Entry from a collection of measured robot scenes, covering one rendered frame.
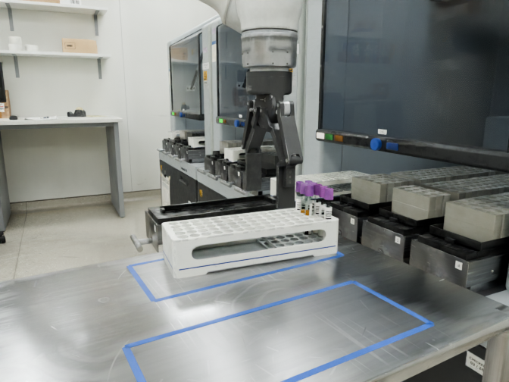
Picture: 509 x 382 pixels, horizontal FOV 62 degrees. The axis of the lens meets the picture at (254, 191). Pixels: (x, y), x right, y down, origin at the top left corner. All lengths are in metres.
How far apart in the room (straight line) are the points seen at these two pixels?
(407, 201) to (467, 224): 0.16
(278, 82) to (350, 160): 0.74
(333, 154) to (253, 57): 0.72
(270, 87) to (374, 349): 0.40
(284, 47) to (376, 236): 0.51
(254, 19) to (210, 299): 0.41
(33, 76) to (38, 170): 0.88
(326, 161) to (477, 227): 0.56
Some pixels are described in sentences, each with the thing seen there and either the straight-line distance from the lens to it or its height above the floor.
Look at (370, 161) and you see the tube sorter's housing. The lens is 1.44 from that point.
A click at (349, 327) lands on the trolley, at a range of 0.55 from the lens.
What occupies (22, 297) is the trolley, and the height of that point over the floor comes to 0.82.
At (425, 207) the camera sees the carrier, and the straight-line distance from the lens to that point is 0.99.
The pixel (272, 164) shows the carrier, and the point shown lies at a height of 0.84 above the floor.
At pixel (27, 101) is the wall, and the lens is 4.50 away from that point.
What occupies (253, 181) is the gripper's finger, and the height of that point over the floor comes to 0.94.
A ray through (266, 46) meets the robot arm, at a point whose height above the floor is 1.17.
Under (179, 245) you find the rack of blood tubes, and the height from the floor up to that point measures 0.87.
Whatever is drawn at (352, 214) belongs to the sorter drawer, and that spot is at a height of 0.81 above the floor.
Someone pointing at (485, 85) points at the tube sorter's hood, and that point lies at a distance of 0.90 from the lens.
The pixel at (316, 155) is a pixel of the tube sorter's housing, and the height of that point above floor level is 0.91.
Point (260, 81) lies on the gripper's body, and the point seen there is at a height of 1.12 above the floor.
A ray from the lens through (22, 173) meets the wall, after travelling 4.56.
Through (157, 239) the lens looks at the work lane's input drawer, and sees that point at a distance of 1.00.
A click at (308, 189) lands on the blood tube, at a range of 0.77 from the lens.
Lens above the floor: 1.10
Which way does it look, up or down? 13 degrees down
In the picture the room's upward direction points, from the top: straight up
